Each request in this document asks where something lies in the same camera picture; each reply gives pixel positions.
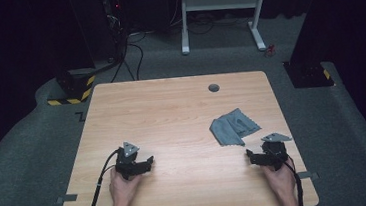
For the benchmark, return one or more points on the dark equipment rack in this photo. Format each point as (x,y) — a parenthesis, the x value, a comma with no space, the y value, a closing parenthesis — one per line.
(115,22)

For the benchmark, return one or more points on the white metal desk frame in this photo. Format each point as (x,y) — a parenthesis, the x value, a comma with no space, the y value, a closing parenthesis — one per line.
(219,2)

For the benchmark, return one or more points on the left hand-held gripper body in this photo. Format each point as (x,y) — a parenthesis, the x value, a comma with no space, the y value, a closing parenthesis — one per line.
(127,159)

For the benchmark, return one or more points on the grey tape strip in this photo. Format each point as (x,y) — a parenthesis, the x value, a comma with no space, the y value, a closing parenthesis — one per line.
(307,175)
(67,198)

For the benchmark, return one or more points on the person's right hand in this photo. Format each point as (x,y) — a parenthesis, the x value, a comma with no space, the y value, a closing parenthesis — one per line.
(281,179)

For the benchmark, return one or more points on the grey cloth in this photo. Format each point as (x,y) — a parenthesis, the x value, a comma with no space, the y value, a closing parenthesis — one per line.
(230,129)

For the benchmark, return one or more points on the black stand base yellow mark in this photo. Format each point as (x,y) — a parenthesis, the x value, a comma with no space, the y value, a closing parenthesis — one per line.
(309,75)

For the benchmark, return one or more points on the black yellow striped stand base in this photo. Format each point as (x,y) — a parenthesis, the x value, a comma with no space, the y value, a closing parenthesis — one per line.
(74,92)

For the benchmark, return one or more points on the small red floor object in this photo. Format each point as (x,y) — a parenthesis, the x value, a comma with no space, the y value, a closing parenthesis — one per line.
(270,51)

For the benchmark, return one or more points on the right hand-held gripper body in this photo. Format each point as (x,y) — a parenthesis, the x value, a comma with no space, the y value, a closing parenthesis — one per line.
(272,152)

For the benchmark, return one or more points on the person's left hand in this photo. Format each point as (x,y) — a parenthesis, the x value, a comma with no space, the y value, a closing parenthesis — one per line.
(123,188)

